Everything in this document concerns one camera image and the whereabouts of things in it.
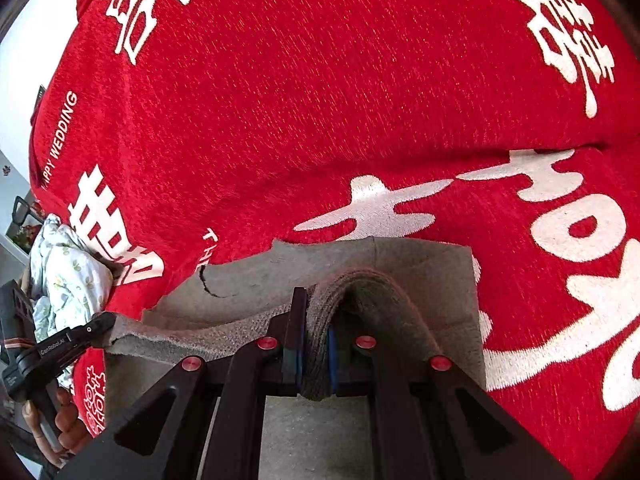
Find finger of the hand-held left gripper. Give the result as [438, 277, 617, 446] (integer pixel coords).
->
[70, 311, 118, 356]

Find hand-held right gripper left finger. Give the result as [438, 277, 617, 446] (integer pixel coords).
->
[55, 287, 308, 480]

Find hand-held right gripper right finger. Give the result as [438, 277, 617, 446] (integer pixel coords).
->
[327, 327, 572, 480]

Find grey knit sweater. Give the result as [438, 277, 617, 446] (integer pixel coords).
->
[105, 236, 488, 480]

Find person's left hand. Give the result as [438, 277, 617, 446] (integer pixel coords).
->
[22, 387, 93, 467]

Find white floral cloth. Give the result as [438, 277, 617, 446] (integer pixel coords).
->
[27, 212, 113, 346]

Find red printed blanket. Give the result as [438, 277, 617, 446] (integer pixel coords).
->
[27, 0, 640, 480]

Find black frame stand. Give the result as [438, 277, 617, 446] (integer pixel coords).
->
[7, 195, 46, 256]

